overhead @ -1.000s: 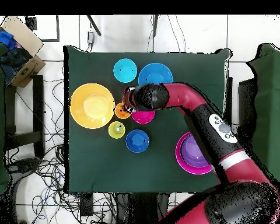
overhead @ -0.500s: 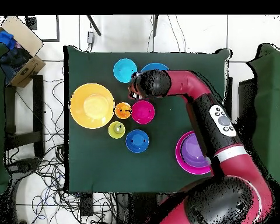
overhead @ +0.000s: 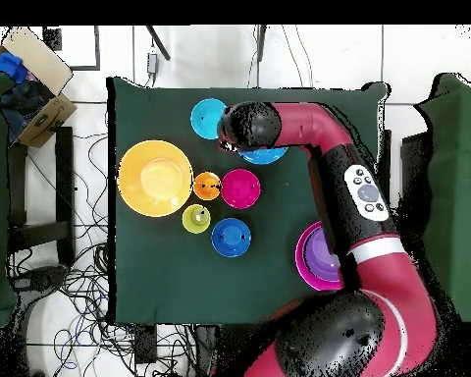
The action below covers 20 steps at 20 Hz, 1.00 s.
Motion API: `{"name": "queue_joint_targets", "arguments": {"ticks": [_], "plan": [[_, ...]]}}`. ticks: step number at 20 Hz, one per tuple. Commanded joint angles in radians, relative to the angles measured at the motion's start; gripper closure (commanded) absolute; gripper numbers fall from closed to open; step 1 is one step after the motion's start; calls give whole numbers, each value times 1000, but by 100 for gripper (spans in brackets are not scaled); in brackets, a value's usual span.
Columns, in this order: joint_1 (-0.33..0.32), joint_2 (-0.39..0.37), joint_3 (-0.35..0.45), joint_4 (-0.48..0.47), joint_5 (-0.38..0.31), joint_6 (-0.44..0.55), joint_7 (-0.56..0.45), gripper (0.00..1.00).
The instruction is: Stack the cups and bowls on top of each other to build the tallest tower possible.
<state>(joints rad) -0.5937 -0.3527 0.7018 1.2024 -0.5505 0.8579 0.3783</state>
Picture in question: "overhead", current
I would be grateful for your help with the black metal frame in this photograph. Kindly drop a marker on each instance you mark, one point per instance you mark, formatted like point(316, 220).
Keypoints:
point(64, 176)

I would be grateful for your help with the medium blue plastic bowl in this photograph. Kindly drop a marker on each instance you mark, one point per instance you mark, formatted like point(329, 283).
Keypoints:
point(263, 156)

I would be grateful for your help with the dark green tablecloth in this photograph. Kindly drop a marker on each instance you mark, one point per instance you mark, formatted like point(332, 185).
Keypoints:
point(161, 275)

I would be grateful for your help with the cardboard box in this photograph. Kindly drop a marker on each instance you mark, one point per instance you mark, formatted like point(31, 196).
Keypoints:
point(35, 55)

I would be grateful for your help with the yellow plastic cup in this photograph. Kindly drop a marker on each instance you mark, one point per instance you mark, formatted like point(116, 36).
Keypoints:
point(191, 222)

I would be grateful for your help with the small light blue bowl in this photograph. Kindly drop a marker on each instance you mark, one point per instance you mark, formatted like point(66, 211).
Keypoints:
point(206, 118)

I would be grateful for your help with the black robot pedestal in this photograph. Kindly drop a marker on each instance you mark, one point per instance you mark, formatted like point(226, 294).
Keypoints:
point(206, 345)

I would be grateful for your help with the large pink plastic bowl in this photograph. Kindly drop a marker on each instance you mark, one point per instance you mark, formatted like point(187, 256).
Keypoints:
point(304, 275)

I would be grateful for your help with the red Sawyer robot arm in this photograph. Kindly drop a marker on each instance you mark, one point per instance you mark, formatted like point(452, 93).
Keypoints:
point(376, 275)

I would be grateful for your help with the dark fabric bundle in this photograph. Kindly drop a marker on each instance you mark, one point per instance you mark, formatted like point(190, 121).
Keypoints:
point(23, 102)

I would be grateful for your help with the small red plastic bowl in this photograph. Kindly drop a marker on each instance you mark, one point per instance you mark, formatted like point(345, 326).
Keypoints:
point(240, 188)

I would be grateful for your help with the bright blue cloth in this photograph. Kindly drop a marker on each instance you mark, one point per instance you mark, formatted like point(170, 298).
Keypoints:
point(4, 64)

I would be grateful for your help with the orange plastic cup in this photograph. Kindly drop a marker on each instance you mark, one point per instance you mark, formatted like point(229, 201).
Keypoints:
point(206, 192)

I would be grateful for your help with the black power strip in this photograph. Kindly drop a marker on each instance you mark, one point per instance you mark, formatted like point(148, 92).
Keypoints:
point(146, 345)

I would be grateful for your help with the purple plastic bowl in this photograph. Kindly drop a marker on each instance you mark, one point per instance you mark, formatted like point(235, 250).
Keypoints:
point(320, 255)

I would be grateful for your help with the grey power adapter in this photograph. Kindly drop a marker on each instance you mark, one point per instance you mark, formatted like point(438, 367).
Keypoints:
point(152, 63)

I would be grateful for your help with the black tripod leg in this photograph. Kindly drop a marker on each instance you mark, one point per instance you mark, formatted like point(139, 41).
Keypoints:
point(261, 41)
point(159, 43)

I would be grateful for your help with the large orange plastic bowl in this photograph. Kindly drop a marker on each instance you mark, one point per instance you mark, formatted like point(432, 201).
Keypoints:
point(153, 180)

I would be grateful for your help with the small dark blue bowl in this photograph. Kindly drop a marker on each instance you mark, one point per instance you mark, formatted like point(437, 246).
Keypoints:
point(230, 237)

